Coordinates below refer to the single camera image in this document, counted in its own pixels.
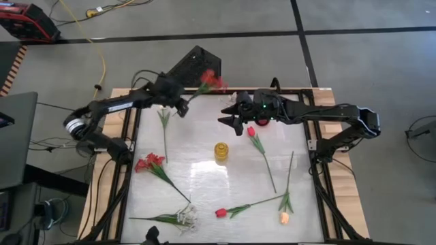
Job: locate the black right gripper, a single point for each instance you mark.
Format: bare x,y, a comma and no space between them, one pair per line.
262,103

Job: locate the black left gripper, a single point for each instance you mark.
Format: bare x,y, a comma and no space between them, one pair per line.
168,89

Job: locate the yellow tulip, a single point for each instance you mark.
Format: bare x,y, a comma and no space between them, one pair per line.
164,117

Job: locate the red tulip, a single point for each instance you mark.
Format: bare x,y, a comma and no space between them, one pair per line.
251,131
221,213

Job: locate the yellow glass vase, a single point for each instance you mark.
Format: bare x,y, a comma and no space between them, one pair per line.
221,151

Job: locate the red carnation bunch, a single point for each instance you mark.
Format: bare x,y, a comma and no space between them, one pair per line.
208,77
153,160

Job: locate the peach tulip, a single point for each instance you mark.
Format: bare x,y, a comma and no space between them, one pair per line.
284,217

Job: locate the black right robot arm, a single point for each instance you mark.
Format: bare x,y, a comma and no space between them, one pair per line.
323,110

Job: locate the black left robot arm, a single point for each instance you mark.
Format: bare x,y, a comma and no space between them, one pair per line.
112,105

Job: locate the black perforated computer tower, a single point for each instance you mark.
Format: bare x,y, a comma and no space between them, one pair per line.
195,66

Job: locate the white glossy table sheet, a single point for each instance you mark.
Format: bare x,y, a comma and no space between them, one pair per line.
204,183

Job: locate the black desk crossbar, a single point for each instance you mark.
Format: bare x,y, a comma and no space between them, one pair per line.
54,180

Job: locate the black headphones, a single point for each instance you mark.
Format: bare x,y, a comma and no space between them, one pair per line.
51,212

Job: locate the grey monitor back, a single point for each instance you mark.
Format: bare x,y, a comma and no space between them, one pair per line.
17,143

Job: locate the red and black tool case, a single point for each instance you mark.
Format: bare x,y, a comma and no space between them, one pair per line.
24,20

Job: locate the grey stand foot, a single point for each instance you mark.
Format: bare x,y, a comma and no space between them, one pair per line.
424,131

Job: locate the black aluminium table frame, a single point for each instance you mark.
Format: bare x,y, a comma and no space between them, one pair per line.
293,91

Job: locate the silver metal bracket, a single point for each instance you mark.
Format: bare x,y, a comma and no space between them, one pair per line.
312,144

